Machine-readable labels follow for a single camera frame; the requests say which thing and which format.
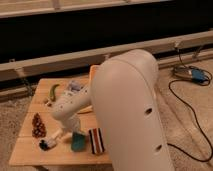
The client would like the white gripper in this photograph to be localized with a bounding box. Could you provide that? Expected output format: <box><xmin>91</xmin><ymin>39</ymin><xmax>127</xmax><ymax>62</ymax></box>
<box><xmin>60</xmin><ymin>116</ymin><xmax>81</xmax><ymax>137</ymax></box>

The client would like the green sponge eraser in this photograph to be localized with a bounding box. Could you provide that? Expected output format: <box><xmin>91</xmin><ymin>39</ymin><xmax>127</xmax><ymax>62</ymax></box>
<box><xmin>71</xmin><ymin>132</ymin><xmax>86</xmax><ymax>152</ymax></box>

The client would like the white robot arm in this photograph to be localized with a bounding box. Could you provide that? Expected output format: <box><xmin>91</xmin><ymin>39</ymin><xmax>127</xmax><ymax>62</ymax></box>
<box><xmin>52</xmin><ymin>49</ymin><xmax>174</xmax><ymax>171</ymax></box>

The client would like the striped whiteboard eraser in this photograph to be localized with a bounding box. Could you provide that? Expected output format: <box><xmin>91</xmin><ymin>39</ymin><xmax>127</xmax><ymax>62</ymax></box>
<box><xmin>89</xmin><ymin>128</ymin><xmax>105</xmax><ymax>155</ymax></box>

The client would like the yellow plastic tray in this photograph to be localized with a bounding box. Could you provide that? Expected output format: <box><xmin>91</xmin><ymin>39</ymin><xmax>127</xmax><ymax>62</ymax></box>
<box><xmin>89</xmin><ymin>65</ymin><xmax>99</xmax><ymax>82</ymax></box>

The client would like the yellow banana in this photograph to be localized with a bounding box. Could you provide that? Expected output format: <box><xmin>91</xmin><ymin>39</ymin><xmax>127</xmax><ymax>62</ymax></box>
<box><xmin>77</xmin><ymin>105</ymin><xmax>93</xmax><ymax>114</ymax></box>

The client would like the green chili pepper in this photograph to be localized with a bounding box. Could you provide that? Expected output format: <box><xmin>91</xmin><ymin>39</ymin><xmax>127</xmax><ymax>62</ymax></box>
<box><xmin>49</xmin><ymin>84</ymin><xmax>59</xmax><ymax>102</ymax></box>

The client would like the bunch of dark grapes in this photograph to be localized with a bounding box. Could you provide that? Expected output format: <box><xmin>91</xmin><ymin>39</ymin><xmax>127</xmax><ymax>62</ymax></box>
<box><xmin>32</xmin><ymin>113</ymin><xmax>46</xmax><ymax>138</ymax></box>

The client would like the small metal tool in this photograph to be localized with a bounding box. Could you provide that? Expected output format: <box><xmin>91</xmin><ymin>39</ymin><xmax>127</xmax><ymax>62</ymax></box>
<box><xmin>44</xmin><ymin>100</ymin><xmax>52</xmax><ymax>107</ymax></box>

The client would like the wooden table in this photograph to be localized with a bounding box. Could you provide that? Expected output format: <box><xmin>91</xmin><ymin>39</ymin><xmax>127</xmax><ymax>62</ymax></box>
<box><xmin>9</xmin><ymin>78</ymin><xmax>111</xmax><ymax>166</ymax></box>

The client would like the grey crumpled cloth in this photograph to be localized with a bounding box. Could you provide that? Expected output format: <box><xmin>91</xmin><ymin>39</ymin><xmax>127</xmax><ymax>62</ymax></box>
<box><xmin>66</xmin><ymin>80</ymin><xmax>83</xmax><ymax>94</ymax></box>

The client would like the blue power adapter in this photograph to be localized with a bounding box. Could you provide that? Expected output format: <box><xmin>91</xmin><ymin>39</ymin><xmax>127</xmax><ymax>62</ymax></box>
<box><xmin>172</xmin><ymin>65</ymin><xmax>212</xmax><ymax>84</ymax></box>

